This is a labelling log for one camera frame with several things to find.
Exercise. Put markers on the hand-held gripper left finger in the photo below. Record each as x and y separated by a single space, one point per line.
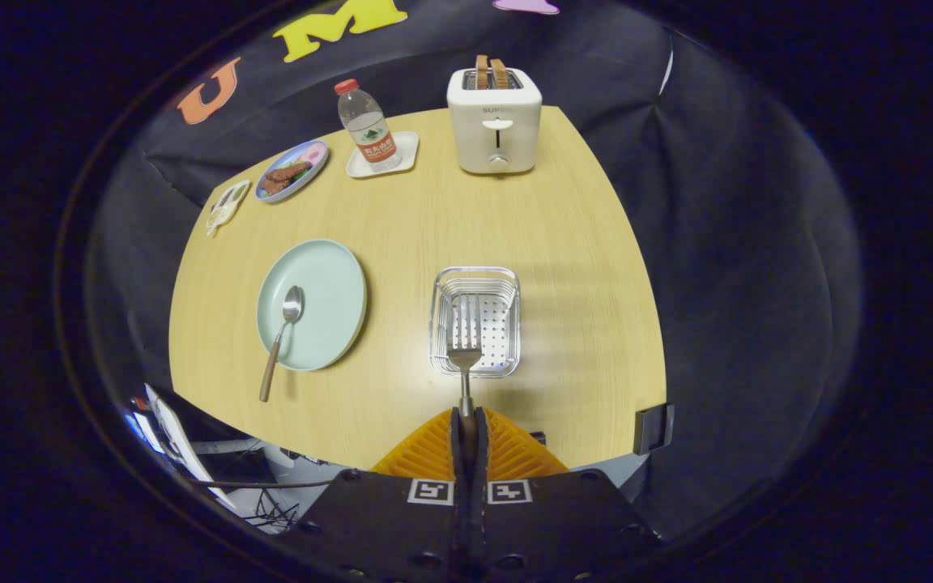
459 453

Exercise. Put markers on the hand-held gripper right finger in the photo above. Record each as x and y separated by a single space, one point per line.
480 461

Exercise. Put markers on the metal fork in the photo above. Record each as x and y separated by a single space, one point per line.
464 360

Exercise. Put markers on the perforated metal basket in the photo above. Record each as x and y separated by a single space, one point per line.
500 324

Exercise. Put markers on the grey table clamp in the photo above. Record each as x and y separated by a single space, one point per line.
653 429

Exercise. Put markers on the light green plate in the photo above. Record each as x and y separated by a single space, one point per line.
329 308

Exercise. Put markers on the white flat panel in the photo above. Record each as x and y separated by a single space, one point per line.
179 441

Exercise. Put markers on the white square coaster tray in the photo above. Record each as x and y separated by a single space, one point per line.
410 146

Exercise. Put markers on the black backdrop cloth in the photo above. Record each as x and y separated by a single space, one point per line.
717 243

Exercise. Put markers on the red capped water bottle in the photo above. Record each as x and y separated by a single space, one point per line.
369 138

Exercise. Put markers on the blue plate with food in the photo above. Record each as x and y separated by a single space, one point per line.
313 155

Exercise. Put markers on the white divided sauce dish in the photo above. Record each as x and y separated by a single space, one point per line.
227 206

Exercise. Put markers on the white toaster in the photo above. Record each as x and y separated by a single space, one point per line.
495 109

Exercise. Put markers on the brown toast slice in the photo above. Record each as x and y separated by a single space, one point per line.
499 74
481 71

